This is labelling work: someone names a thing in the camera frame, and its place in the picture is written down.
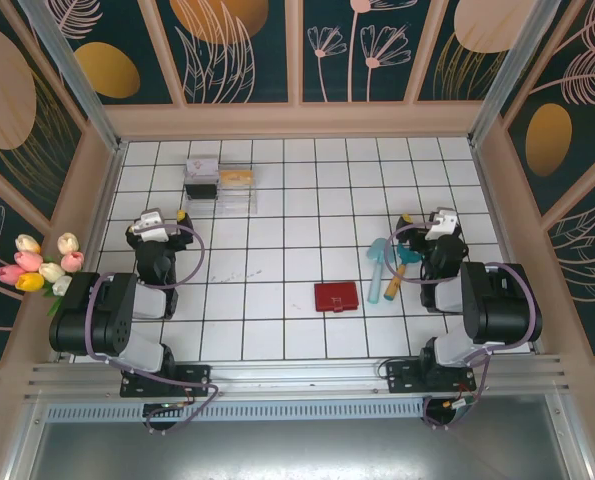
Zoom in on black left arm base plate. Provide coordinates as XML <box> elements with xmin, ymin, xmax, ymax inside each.
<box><xmin>120</xmin><ymin>363</ymin><xmax>213</xmax><ymax>399</ymax></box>

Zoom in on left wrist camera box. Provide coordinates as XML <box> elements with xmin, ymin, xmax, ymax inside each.
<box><xmin>130</xmin><ymin>209</ymin><xmax>171</xmax><ymax>242</ymax></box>

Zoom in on cream artificial tulip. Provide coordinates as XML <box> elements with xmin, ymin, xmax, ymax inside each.
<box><xmin>38</xmin><ymin>262</ymin><xmax>66</xmax><ymax>283</ymax></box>

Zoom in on green tulip leaves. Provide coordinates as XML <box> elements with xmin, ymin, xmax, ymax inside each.
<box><xmin>44</xmin><ymin>289</ymin><xmax>71</xmax><ymax>317</ymax></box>

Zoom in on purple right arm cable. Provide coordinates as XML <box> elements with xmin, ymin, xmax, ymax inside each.
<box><xmin>384</xmin><ymin>223</ymin><xmax>544</xmax><ymax>430</ymax></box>

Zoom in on white floral credit card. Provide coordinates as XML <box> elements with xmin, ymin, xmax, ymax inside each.
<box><xmin>185</xmin><ymin>157</ymin><xmax>218</xmax><ymax>182</ymax></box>

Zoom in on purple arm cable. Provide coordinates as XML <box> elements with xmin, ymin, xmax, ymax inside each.
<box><xmin>384</xmin><ymin>223</ymin><xmax>544</xmax><ymax>430</ymax></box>
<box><xmin>85</xmin><ymin>222</ymin><xmax>221</xmax><ymax>435</ymax></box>

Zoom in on aluminium frame post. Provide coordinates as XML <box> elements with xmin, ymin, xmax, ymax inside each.
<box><xmin>17</xmin><ymin>0</ymin><xmax>128</xmax><ymax>152</ymax></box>
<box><xmin>468</xmin><ymin>0</ymin><xmax>564</xmax><ymax>147</ymax></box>

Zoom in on aluminium mounting rail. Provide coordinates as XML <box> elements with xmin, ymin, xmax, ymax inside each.
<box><xmin>24</xmin><ymin>353</ymin><xmax>574</xmax><ymax>402</ymax></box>

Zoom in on red card holder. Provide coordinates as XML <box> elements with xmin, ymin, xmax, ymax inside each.
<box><xmin>313</xmin><ymin>282</ymin><xmax>361</xmax><ymax>314</ymax></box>

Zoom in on clear acrylic card stand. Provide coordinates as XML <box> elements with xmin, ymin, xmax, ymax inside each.
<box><xmin>182</xmin><ymin>155</ymin><xmax>261</xmax><ymax>217</ymax></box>

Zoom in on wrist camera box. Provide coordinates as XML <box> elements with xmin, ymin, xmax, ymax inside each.
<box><xmin>130</xmin><ymin>209</ymin><xmax>171</xmax><ymax>242</ymax></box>
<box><xmin>424</xmin><ymin>209</ymin><xmax>459</xmax><ymax>242</ymax></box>

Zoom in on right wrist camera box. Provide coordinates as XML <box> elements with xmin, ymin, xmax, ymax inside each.
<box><xmin>424</xmin><ymin>209</ymin><xmax>459</xmax><ymax>242</ymax></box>

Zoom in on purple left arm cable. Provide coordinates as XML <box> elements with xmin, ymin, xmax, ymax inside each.
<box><xmin>85</xmin><ymin>222</ymin><xmax>221</xmax><ymax>435</ymax></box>

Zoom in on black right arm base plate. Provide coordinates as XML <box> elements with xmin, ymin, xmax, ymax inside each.
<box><xmin>385</xmin><ymin>359</ymin><xmax>478</xmax><ymax>394</ymax></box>

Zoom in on white slotted cable duct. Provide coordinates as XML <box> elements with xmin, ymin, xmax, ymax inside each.
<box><xmin>44</xmin><ymin>402</ymin><xmax>428</xmax><ymax>422</ymax></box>

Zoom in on yellow artificial tulip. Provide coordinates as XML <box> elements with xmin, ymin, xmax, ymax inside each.
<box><xmin>15</xmin><ymin>272</ymin><xmax>45</xmax><ymax>293</ymax></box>

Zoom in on gold credit card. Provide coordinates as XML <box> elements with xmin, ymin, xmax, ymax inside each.
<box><xmin>218</xmin><ymin>169</ymin><xmax>254</xmax><ymax>189</ymax></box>

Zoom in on black credit card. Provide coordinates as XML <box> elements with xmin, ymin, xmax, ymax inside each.
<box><xmin>184</xmin><ymin>182</ymin><xmax>217</xmax><ymax>200</ymax></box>

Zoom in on light blue toy shovel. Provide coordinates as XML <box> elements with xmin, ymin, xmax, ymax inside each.
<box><xmin>366</xmin><ymin>238</ymin><xmax>394</xmax><ymax>305</ymax></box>

